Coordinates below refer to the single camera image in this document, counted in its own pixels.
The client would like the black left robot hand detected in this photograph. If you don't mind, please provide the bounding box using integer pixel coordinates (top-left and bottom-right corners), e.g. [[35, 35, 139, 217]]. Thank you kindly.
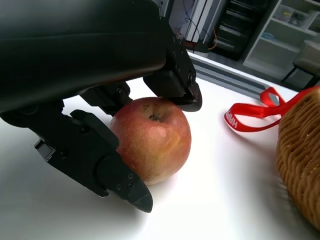
[[0, 0, 203, 213]]

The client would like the red apple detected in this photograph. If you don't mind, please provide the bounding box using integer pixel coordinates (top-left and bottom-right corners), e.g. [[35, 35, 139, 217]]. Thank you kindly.
[[109, 96, 192, 186]]

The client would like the brown wicker basket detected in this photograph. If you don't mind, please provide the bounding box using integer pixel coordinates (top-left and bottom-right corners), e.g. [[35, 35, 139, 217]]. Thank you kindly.
[[276, 85, 320, 227]]

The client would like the black equipment rack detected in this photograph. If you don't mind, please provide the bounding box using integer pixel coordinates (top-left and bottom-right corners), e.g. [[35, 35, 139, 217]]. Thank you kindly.
[[212, 0, 272, 61]]

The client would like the white shelving unit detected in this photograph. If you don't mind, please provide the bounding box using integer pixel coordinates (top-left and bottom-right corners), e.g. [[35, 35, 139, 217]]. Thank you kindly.
[[243, 0, 320, 76]]

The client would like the grey chair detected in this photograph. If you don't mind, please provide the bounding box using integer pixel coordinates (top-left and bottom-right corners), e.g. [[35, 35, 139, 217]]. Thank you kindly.
[[281, 39, 320, 91]]

